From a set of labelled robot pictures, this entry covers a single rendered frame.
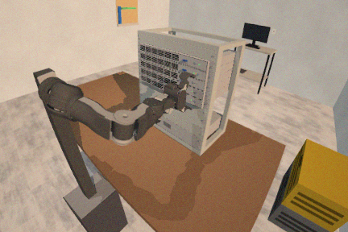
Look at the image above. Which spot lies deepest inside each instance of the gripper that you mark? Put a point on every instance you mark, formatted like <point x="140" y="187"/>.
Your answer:
<point x="171" y="89"/>

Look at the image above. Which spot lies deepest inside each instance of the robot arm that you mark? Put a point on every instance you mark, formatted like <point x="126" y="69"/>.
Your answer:
<point x="69" y="103"/>

